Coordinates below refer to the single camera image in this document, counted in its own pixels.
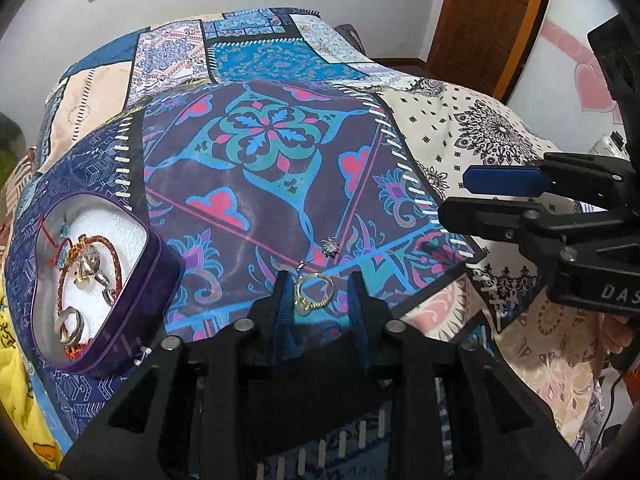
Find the gold ring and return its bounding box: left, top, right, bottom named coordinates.
left=293, top=271, right=336, bottom=313

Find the brown wooden door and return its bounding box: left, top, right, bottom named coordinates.
left=427, top=0, right=529, bottom=94

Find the person's right hand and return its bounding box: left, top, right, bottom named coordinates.
left=603, top=314, right=639, bottom=374

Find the yellow cartoon blanket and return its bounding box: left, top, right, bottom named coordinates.
left=0, top=292, right=63, bottom=470

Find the small silver flower earring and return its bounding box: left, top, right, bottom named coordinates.
left=320, top=237, right=340, bottom=257

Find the blue patchwork bedspread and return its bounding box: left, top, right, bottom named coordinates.
left=1, top=8, right=603, bottom=458

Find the white sliding wardrobe door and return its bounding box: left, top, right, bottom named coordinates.
left=508, top=0, right=625, bottom=152

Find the purple heart jewelry box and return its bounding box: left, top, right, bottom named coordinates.
left=30, top=193, right=184, bottom=377

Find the dark grey bag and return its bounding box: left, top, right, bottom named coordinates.
left=334, top=24, right=367, bottom=55

